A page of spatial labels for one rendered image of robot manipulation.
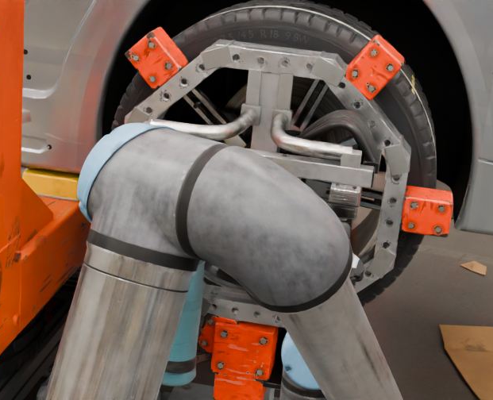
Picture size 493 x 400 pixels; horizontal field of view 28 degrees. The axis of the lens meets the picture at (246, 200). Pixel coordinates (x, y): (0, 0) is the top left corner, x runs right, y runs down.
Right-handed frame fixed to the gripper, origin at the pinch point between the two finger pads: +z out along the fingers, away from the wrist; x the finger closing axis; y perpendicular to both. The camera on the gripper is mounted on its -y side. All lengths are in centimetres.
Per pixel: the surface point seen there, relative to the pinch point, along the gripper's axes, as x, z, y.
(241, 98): -28, 54, -11
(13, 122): -60, 4, -13
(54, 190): -67, 44, 13
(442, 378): 32, 120, 83
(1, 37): -60, -2, -29
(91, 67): -59, 44, -16
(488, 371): 46, 128, 82
